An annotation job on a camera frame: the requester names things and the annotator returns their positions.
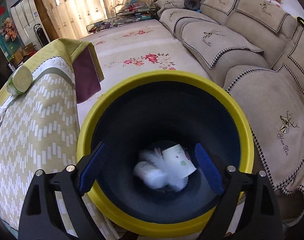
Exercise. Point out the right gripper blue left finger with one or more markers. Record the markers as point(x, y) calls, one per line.
point(89, 168)

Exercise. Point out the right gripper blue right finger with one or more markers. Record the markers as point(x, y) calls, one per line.
point(210, 171)

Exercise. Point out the white paper cup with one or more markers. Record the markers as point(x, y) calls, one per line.
point(177, 161)

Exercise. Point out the green white drink bottle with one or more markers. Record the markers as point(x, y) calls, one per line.
point(19, 81)

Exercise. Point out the white small bottle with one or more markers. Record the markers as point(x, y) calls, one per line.
point(151, 176)

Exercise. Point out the yellow rimmed dark trash bin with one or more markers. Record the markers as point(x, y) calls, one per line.
point(159, 130)

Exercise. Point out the beige fabric sofa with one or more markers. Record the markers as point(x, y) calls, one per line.
point(255, 51)

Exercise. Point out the artificial flower decoration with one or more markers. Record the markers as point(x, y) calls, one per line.
point(8, 30)

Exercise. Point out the black neck pillow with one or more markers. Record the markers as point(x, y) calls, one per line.
point(193, 5)

